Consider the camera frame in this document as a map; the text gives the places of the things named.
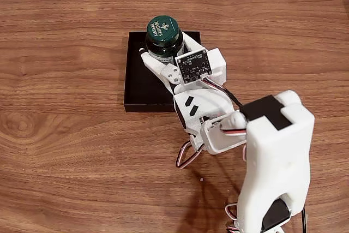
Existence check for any green-capped dark pill bottle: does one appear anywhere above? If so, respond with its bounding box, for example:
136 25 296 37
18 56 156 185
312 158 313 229
145 14 186 65

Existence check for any black open box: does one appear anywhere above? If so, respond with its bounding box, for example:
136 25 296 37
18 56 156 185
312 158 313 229
124 31 206 113

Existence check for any red white black servo cable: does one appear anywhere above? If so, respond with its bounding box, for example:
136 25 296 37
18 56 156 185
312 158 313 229
175 139 204 170
203 77 232 95
225 202 241 233

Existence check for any gripper camera circuit board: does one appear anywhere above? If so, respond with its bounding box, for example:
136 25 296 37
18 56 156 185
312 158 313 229
176 49 214 85

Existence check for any black camera cable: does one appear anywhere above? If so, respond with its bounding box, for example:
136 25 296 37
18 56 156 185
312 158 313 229
222 87 248 115

